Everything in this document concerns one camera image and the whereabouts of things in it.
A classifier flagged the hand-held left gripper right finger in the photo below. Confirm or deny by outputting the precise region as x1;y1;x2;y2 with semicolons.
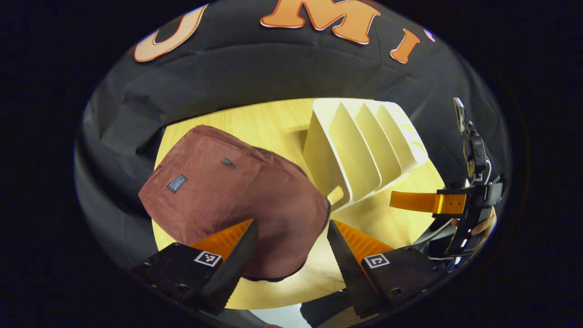
327;220;449;319

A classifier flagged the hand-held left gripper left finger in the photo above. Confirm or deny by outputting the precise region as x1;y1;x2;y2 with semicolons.
132;219;259;316

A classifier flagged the maroon schoolbag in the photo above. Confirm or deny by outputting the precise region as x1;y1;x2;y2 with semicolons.
138;125;331;282

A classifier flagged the white bookshelf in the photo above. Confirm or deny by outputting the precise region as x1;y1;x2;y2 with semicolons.
302;98;430;214

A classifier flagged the black backdrop cloth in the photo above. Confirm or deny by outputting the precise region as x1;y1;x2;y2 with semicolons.
74;0;511;292

